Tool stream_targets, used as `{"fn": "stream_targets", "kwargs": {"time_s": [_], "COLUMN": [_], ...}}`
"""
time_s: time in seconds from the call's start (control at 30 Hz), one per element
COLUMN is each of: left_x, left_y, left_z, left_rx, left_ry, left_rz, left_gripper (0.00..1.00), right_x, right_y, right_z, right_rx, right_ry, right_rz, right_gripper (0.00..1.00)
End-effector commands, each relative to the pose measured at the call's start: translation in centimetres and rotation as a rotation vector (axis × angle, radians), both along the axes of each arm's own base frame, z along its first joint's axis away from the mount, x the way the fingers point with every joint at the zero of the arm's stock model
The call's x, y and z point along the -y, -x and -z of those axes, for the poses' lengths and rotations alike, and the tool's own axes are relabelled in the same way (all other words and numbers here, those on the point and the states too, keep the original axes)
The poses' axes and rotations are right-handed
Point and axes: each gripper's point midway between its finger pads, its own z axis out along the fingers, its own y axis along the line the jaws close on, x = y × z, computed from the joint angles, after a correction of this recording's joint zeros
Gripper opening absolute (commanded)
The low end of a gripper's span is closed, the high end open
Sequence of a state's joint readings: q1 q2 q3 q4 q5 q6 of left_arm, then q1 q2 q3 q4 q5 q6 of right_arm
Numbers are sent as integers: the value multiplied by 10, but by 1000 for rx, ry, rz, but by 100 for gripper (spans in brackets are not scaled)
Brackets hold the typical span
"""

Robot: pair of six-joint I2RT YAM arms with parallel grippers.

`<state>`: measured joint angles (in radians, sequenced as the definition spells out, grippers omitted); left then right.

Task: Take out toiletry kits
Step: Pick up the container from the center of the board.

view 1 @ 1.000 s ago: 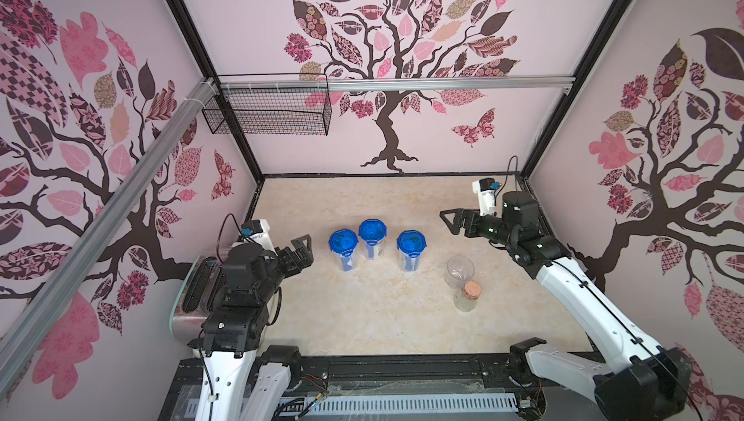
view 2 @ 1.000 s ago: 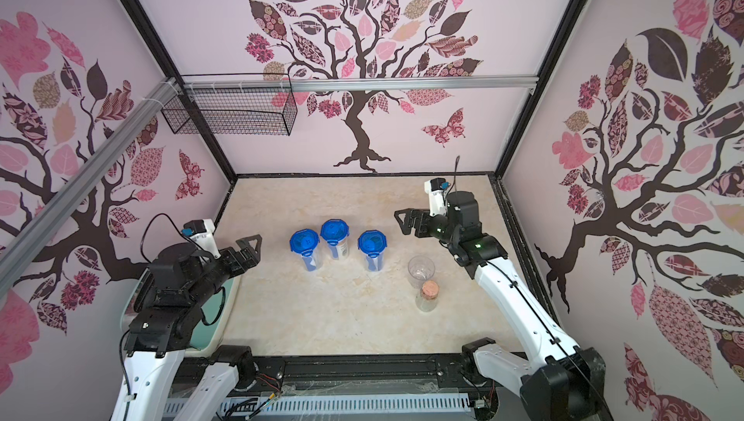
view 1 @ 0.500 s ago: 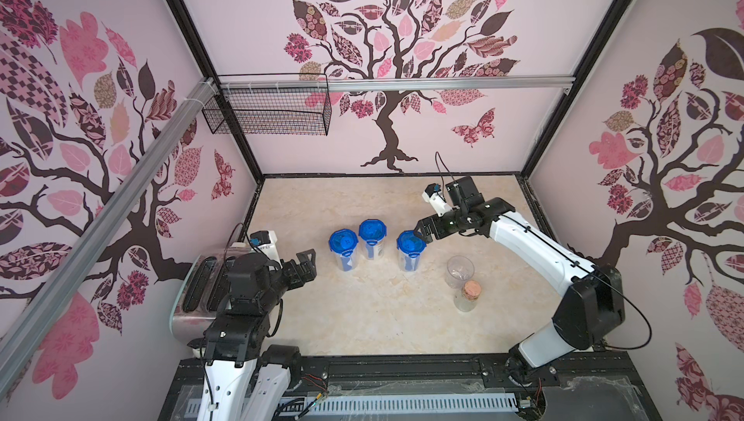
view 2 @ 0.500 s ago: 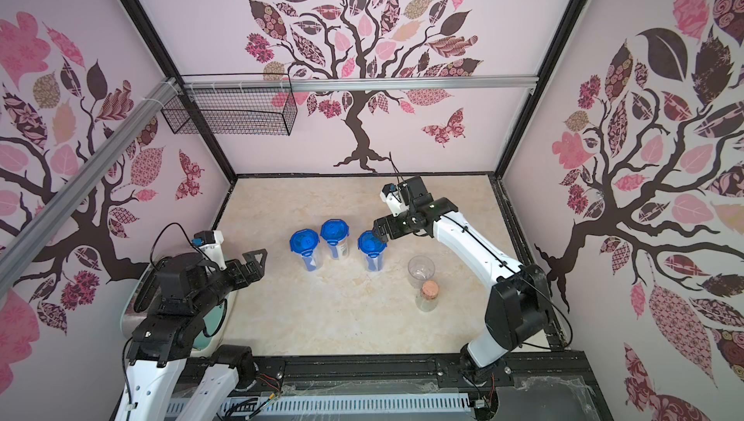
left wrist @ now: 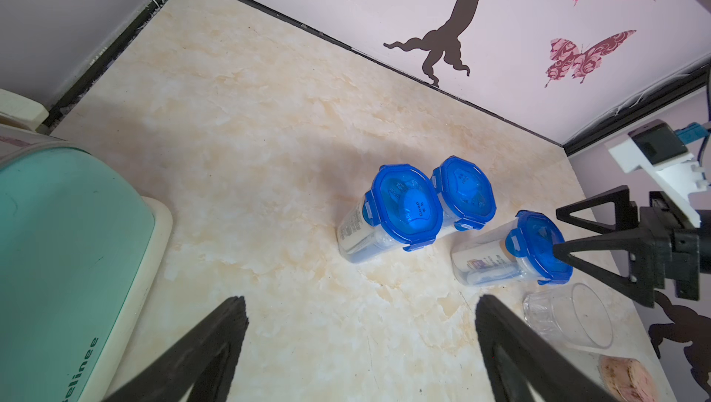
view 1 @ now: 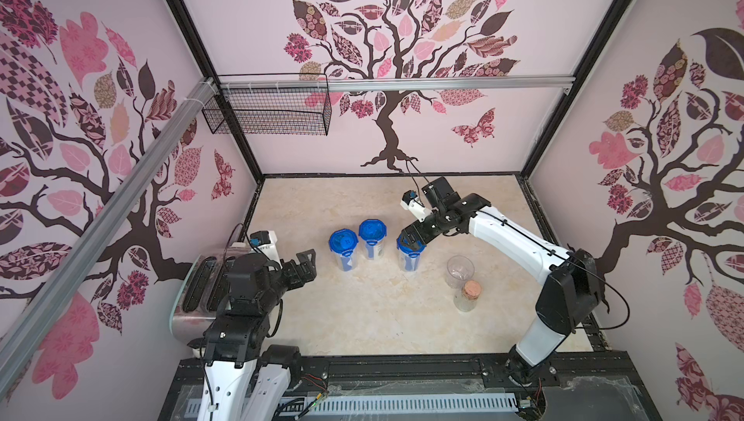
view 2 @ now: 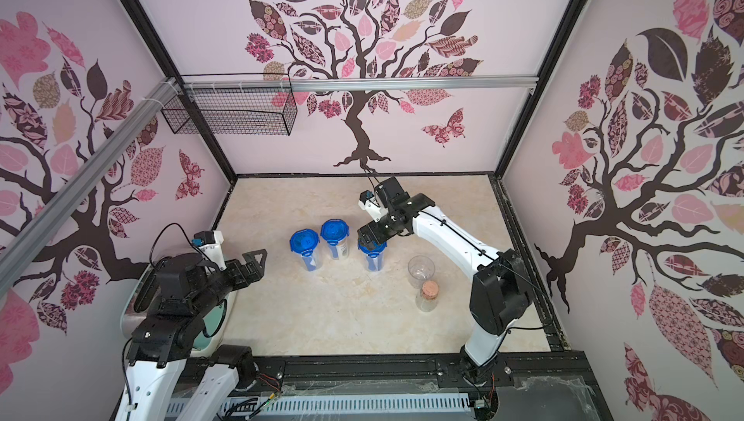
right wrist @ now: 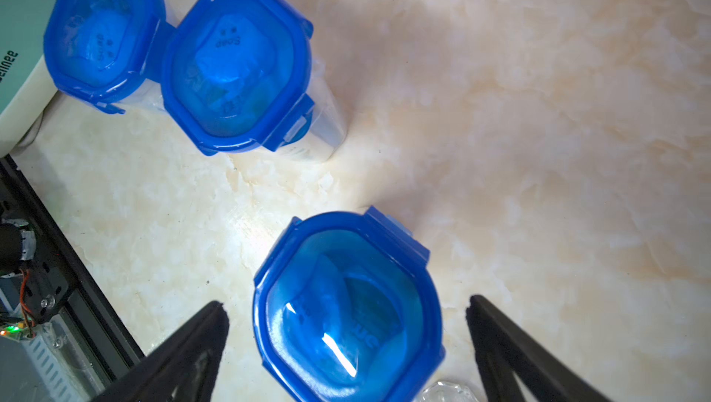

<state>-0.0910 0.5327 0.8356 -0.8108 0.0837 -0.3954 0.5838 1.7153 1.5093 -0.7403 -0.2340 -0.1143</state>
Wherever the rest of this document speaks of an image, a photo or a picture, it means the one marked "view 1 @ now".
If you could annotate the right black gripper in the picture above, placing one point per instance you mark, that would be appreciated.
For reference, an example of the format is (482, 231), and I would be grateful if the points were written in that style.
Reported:
(429, 226)

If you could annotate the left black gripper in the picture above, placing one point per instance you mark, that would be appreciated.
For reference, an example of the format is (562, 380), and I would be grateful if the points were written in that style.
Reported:
(307, 269)

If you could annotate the blue lid toiletry container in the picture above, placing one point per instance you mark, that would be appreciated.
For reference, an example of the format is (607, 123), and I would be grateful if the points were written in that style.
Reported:
(410, 261)
(343, 244)
(372, 232)

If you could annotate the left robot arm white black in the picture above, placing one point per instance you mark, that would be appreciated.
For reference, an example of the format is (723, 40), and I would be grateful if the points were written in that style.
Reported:
(241, 380)

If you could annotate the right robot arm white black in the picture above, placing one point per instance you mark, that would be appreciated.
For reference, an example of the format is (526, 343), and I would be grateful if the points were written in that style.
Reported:
(572, 285)

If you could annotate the clear drinking glass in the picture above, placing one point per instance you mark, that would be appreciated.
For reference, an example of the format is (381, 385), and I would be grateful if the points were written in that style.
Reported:
(459, 270)

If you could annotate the small corked glass jar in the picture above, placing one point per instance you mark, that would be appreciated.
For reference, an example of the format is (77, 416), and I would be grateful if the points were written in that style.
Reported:
(466, 299)

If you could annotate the mint green silver toaster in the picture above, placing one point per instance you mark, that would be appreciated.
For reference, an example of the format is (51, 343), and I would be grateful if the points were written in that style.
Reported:
(203, 296)

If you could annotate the white slotted cable duct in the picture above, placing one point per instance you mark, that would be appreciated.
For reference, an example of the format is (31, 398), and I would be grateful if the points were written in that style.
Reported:
(408, 404)

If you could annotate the black wire basket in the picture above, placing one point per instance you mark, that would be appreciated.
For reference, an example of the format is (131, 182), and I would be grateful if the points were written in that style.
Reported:
(297, 104)

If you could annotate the back aluminium rail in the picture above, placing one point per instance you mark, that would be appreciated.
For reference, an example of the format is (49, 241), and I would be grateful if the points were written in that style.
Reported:
(412, 84)

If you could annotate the aluminium rail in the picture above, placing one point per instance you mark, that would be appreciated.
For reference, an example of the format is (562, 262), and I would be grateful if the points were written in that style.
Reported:
(412, 84)
(27, 333)

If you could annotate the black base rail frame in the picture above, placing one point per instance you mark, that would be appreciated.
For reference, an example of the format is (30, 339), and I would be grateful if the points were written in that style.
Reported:
(601, 385)

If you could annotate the left aluminium rail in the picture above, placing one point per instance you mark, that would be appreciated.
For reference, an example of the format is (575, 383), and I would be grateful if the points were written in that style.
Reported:
(27, 333)

